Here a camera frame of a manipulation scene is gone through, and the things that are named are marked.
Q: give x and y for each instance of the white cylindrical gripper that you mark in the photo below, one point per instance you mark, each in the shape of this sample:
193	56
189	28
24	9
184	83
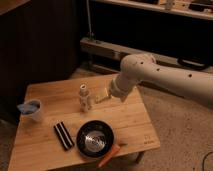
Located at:
118	87

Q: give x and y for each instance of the orange pepper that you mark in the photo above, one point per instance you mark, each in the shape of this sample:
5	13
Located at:
110	154

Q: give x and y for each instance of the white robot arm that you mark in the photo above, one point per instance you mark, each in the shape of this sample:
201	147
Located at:
138	68

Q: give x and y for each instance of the black ceramic bowl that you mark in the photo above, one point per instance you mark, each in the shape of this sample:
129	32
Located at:
94	139

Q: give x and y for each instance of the white patterned bottle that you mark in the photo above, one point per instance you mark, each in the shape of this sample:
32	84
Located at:
84	98

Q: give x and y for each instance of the long grey case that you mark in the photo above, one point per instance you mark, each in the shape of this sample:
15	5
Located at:
117	52

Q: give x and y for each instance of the black white striped block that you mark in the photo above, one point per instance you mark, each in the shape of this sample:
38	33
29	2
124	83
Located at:
63	136

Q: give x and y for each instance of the metal vertical pole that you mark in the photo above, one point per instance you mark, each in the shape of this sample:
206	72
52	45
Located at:
91	35

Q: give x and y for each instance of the blue cloth in cup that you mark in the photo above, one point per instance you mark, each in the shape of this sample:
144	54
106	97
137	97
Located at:
28	108

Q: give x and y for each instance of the wooden shelf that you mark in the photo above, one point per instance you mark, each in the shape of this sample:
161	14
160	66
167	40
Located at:
157	8

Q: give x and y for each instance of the black case handle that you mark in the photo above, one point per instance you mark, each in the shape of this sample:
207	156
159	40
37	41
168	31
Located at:
195	66

